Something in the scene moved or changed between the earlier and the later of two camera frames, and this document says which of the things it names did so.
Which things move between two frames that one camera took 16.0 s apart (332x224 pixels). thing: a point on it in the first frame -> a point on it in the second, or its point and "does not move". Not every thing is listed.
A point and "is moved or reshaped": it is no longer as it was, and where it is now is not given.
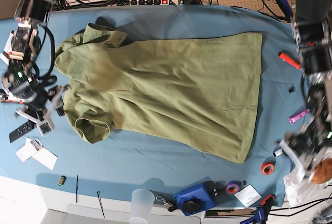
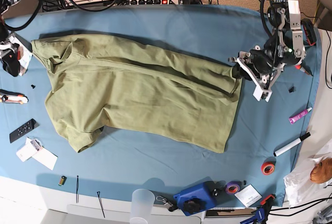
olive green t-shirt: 198,92 is moved or reshaped
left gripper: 41,106 -> 11,66
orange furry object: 322,172 does not move
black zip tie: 77,193 does not move
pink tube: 291,119 does not move
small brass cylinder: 62,180 does not move
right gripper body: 306,146 -> 260,67
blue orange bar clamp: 262,212 does not move
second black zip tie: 100,203 does not move
